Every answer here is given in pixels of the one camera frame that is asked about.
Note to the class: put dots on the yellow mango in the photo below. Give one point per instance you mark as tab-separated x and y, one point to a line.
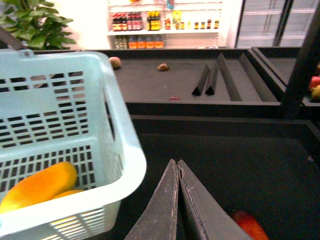
40	187

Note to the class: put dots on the red orange mango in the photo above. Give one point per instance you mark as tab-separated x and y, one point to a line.
249	224

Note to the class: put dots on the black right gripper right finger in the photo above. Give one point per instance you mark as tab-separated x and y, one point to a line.
201	215

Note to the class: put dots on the brown basket handle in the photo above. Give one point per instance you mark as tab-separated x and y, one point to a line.
11	41

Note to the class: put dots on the light blue plastic basket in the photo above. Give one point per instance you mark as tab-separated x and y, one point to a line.
66	107

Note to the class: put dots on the green potted plant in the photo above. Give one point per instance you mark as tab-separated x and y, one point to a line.
36	23

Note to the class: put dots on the white bottle shelf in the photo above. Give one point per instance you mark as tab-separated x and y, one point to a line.
163	24

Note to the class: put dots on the glass door refrigerator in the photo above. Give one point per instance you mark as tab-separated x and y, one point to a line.
274	23

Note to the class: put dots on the black tray divider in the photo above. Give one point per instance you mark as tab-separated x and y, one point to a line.
229	81

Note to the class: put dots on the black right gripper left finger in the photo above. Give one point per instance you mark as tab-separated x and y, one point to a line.
160	217

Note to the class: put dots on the brown fruit on tray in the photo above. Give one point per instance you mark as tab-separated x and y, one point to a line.
163	67

